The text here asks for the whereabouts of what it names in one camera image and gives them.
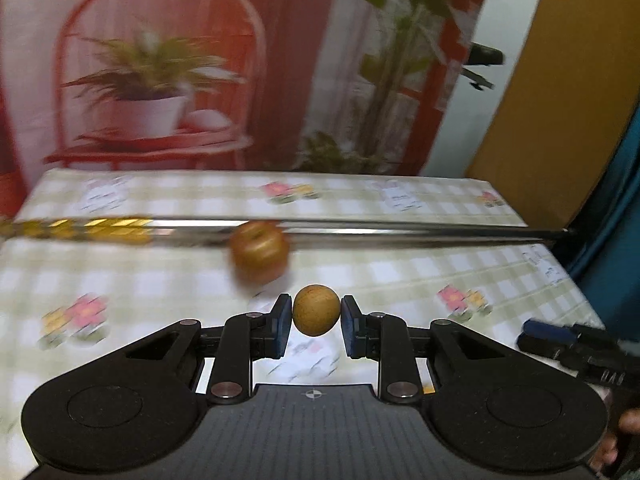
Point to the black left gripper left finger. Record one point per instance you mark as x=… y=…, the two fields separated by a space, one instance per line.
x=181 y=349

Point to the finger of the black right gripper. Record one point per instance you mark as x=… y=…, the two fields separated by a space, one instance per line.
x=556 y=334
x=548 y=346

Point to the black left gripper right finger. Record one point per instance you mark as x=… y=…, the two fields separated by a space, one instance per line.
x=450 y=350

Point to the small tan longan fruit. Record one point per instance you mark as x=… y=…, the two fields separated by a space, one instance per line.
x=316 y=310

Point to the right hand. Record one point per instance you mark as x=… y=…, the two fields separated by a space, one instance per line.
x=619 y=448

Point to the red-brown apple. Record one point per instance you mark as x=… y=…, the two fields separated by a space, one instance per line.
x=259 y=252

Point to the teal curtain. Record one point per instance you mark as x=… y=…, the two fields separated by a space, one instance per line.
x=606 y=266

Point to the checkered bunny tablecloth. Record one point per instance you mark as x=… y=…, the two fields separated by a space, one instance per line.
x=65 y=304

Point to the long metal pole gold band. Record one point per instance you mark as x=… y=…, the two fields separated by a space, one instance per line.
x=176 y=231

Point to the brown wooden board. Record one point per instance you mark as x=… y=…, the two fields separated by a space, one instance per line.
x=567 y=105

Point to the printed chair plant backdrop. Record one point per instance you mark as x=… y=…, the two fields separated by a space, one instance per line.
x=342 y=86

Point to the black clamp on backdrop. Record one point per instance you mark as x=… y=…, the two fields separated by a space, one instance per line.
x=481 y=55

